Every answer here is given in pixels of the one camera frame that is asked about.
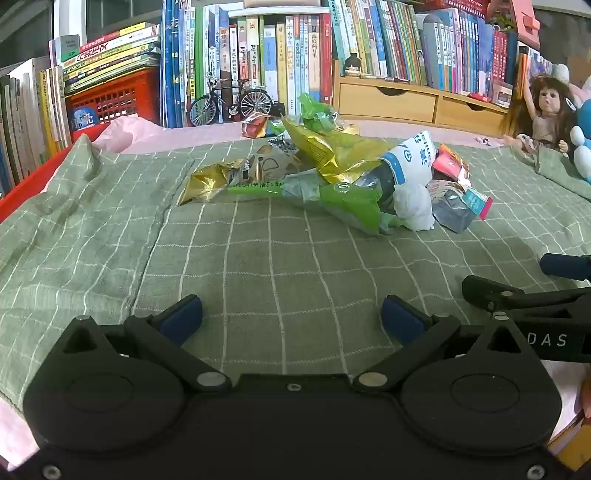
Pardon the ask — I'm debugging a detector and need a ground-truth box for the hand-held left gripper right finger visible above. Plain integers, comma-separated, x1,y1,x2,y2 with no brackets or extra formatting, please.
353,295,527,393

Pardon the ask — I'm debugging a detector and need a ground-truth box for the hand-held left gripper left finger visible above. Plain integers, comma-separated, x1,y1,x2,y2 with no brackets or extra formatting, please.
60,295,232,393

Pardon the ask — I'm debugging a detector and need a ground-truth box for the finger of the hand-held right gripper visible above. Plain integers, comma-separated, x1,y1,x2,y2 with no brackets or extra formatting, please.
540,254,591,281
462,275,591,324

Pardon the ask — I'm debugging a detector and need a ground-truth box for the grey packet with pink end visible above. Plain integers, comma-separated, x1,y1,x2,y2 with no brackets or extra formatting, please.
427,180,494,234

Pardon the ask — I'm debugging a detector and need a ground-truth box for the white tissue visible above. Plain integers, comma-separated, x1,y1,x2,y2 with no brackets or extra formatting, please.
392,184,435,232

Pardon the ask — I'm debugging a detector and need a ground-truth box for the green plastic bag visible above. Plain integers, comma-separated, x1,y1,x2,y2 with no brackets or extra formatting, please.
228,175,403,237

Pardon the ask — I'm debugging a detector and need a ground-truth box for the white and blue wipes packet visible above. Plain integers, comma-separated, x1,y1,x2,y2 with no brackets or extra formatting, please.
376,130,439,188

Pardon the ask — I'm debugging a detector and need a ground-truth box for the beige cookie-print packet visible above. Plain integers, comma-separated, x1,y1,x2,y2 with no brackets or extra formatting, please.
249,138,308,183

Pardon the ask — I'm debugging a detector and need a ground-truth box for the light green bag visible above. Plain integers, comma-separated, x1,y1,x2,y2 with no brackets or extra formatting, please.
272,92,342,137

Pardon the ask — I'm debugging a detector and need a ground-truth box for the row of pale-spined books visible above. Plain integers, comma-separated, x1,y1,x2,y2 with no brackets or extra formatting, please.
0,58,72,197

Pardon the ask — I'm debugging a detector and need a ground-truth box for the row of tall upright books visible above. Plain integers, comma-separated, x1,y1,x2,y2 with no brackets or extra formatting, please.
159,0,334,129

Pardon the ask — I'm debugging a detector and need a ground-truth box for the stack of flat-lying books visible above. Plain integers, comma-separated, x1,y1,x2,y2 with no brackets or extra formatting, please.
48,23,162,95

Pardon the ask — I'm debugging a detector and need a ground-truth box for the green checked blanket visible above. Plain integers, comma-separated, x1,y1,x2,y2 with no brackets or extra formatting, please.
0,134,591,416

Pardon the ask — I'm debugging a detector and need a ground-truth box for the blue cat plush toy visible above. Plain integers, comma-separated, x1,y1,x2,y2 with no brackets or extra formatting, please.
570,99,591,183

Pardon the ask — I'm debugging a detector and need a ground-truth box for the long-haired doll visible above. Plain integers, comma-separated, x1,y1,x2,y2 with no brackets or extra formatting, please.
503,74,578,160

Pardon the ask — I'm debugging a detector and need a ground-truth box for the small pink case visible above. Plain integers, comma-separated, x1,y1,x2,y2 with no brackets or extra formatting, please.
491,78,514,107

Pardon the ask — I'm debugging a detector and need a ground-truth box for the wooden drawer organizer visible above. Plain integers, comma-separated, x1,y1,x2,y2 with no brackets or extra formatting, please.
333,74,513,138

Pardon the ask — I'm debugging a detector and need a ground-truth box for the black model bicycle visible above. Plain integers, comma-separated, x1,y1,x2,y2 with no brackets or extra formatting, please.
188,71,274,127

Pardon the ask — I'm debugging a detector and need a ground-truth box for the red plastic crate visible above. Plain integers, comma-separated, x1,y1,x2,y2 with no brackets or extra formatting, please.
65,67,160,134

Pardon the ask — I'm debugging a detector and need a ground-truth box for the pink cardboard box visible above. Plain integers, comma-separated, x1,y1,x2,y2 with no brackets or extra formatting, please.
508,0,541,47

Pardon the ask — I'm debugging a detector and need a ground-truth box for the white flat folder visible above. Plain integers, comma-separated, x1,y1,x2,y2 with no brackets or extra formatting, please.
228,4,329,20

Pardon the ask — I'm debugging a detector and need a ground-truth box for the red bed rail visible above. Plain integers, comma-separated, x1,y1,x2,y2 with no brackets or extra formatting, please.
0,122,108,223

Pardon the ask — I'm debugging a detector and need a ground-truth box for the white window frame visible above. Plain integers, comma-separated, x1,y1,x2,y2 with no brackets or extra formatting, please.
48,0,164,44

